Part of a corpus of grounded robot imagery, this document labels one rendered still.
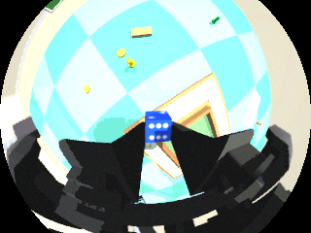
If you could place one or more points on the blue die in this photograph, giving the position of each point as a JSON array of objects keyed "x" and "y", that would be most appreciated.
[{"x": 158, "y": 127}]

